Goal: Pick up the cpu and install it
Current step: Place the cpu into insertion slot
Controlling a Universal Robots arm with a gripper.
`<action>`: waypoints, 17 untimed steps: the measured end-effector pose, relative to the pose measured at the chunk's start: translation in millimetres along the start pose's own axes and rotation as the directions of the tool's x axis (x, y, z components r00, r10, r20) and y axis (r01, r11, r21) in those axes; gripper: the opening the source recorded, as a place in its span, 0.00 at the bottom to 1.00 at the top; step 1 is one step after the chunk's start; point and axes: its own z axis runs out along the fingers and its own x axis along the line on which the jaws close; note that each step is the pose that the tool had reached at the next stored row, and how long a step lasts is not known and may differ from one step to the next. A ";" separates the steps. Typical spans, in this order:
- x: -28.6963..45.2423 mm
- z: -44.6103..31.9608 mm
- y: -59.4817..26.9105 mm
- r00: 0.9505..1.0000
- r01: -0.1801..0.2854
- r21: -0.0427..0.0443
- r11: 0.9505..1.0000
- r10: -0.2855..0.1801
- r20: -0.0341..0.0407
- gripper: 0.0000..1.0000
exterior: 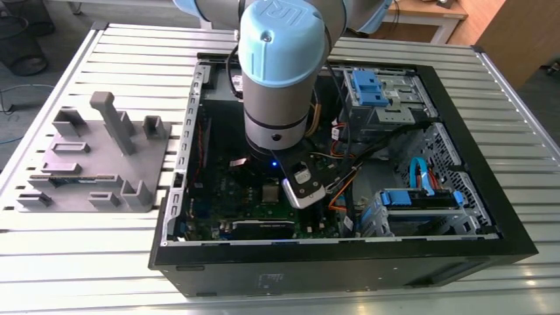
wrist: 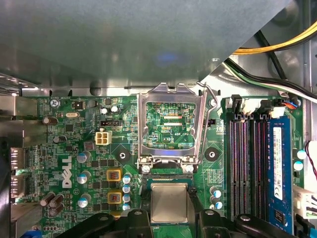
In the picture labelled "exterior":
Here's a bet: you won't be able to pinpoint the silver CPU green edge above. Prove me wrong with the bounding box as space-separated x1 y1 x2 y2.
261 183 281 203

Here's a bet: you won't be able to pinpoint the green motherboard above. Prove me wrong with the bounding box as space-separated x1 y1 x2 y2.
181 149 346 242

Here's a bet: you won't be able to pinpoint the grey power supply unit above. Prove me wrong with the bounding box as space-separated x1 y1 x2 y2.
201 68 245 147

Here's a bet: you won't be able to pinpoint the black graphics card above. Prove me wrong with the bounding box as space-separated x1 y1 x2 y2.
230 219 297 241

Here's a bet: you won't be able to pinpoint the hard disk in blue carrier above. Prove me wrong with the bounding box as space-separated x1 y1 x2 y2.
378 189 465 211

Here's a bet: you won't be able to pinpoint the silver disk bay cage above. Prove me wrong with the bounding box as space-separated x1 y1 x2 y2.
355 188 499 238
338 68 438 142

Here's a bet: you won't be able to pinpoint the blue disk carrier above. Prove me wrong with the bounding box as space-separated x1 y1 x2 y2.
349 70 390 107

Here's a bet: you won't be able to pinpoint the black PC case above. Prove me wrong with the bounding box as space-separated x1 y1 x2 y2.
146 52 538 298

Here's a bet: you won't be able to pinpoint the grey parts rack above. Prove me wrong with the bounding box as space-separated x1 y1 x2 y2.
14 91 171 214

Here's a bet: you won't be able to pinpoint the white metal desk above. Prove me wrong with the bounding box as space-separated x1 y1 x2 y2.
55 0 211 32

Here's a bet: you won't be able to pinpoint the wooden desk white legs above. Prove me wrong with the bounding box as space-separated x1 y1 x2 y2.
375 0 469 45

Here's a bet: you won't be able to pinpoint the brown wooden cabinet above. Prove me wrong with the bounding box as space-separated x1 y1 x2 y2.
474 0 560 91

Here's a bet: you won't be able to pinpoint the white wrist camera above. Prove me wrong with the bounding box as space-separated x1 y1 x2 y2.
281 159 327 210

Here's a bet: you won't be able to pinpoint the yellow wire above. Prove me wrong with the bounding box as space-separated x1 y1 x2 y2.
305 100 322 137

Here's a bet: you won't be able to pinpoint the orange flat wire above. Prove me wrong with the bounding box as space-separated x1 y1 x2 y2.
326 182 353 213

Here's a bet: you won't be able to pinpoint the black camera cable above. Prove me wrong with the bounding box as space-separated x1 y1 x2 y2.
225 42 245 101
321 60 355 171

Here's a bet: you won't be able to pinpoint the black sleeved cable bundle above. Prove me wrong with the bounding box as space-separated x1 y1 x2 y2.
325 120 438 198

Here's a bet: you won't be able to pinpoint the blue data wire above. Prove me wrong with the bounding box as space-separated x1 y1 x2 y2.
409 156 438 198

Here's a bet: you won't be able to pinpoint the red disk wire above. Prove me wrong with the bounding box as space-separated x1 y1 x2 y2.
426 169 443 194

